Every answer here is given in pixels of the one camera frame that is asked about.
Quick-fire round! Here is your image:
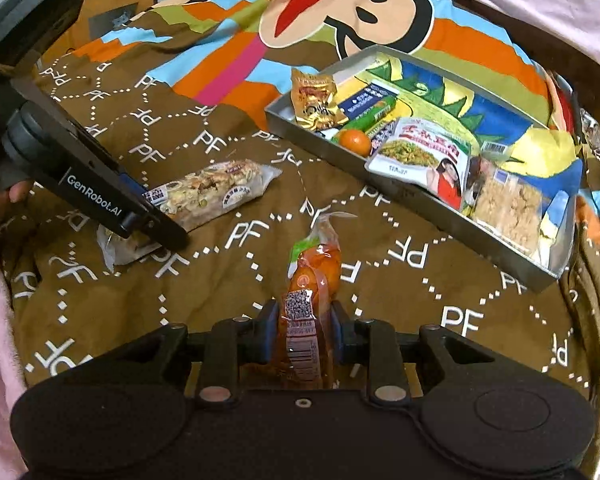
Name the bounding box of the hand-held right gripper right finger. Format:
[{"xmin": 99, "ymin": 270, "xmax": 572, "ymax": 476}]
[{"xmin": 330, "ymin": 300, "xmax": 498, "ymax": 408}]

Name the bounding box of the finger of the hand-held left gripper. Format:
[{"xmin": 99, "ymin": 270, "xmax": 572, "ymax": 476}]
[
  {"xmin": 119, "ymin": 171, "xmax": 156, "ymax": 214},
  {"xmin": 124, "ymin": 209, "xmax": 190, "ymax": 251}
]

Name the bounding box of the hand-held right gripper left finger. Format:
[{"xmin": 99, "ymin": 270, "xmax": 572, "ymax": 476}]
[{"xmin": 125, "ymin": 300, "xmax": 281, "ymax": 408}]

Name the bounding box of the clear mixed nut bar packet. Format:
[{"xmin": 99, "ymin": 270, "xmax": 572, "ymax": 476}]
[{"xmin": 96, "ymin": 159, "xmax": 284, "ymax": 267}]

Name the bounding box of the orange sausage packet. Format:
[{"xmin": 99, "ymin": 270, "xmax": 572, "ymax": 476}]
[{"xmin": 277, "ymin": 210, "xmax": 359, "ymax": 391}]

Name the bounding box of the metal tray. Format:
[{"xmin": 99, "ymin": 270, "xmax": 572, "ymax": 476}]
[{"xmin": 265, "ymin": 44, "xmax": 579, "ymax": 294}]

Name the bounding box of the small tangerine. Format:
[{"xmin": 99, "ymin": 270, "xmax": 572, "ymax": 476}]
[{"xmin": 339, "ymin": 129, "xmax": 374, "ymax": 157}]

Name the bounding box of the white pouch with portrait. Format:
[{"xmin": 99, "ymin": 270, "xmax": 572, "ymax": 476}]
[{"xmin": 365, "ymin": 116, "xmax": 474, "ymax": 211}]

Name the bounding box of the gold snack packet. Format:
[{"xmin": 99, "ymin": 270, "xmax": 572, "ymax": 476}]
[{"xmin": 290, "ymin": 67, "xmax": 349, "ymax": 134}]

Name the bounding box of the dark dried meat packet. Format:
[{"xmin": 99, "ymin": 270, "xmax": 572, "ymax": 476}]
[{"xmin": 460, "ymin": 155, "xmax": 489, "ymax": 214}]

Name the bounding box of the yellow green snack bar packet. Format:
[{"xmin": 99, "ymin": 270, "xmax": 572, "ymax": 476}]
[{"xmin": 370, "ymin": 119, "xmax": 399, "ymax": 149}]

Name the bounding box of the clear rice crisp packet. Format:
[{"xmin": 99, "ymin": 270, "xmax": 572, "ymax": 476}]
[{"xmin": 470, "ymin": 162, "xmax": 554, "ymax": 266}]

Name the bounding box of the green sausage stick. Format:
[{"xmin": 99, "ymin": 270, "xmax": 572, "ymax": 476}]
[{"xmin": 330, "ymin": 94, "xmax": 399, "ymax": 141}]

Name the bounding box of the blue and white snack packet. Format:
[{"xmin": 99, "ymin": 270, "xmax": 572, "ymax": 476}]
[{"xmin": 337, "ymin": 80, "xmax": 397, "ymax": 116}]

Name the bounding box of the person's left hand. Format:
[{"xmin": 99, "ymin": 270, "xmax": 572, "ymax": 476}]
[{"xmin": 0, "ymin": 181, "xmax": 34, "ymax": 234}]

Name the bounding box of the cartoon monkey printed blanket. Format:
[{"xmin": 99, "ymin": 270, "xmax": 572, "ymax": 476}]
[{"xmin": 0, "ymin": 0, "xmax": 600, "ymax": 480}]

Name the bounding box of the dinosaur drawing sheet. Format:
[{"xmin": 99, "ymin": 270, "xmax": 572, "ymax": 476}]
[{"xmin": 340, "ymin": 52, "xmax": 577, "ymax": 271}]

